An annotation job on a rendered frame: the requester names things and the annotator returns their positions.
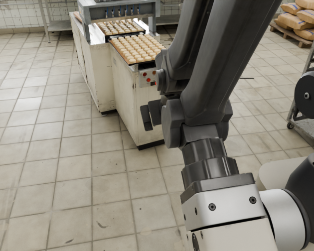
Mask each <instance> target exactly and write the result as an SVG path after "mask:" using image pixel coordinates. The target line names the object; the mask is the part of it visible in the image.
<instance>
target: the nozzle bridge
mask: <svg viewBox="0 0 314 251"><path fill-rule="evenodd" d="M77 3H78V10H79V16H80V17H81V19H82V25H83V32H84V38H85V39H86V41H91V38H90V31H89V25H91V24H92V23H99V22H107V21H116V20H125V19H134V18H143V17H149V30H150V31H151V32H152V33H153V32H156V17H160V0H117V1H106V2H95V1H94V0H77ZM133 4H134V12H133V15H131V8H133ZM127 5H128V11H127V16H125V8H127ZM120 6H121V16H120V17H119V16H118V9H120ZM107 7H108V9H107ZM137 7H139V9H140V11H139V14H137ZM112 9H113V10H114V9H115V10H114V17H112ZM105 10H108V14H107V15H108V18H105Z"/></svg>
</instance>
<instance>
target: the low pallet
mask: <svg viewBox="0 0 314 251"><path fill-rule="evenodd" d="M269 26H271V28H270V31H271V32H277V31H281V32H283V33H284V36H283V38H284V39H296V40H298V41H300V42H299V45H298V47H300V48H305V47H311V46H312V44H313V40H312V41H310V40H307V39H304V38H302V37H300V36H298V35H296V34H295V32H294V31H293V30H288V29H285V28H282V27H280V26H278V25H277V24H275V23H270V24H269Z"/></svg>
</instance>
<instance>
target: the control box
mask: <svg viewBox="0 0 314 251"><path fill-rule="evenodd" d="M156 70H157V68H156V67H154V68H149V69H143V70H139V71H138V73H139V87H140V88H143V87H148V86H152V83H154V84H153V85H156V80H155V75H154V74H153V71H156ZM143 73H146V74H147V75H146V76H143ZM147 78H150V82H148V81H147Z"/></svg>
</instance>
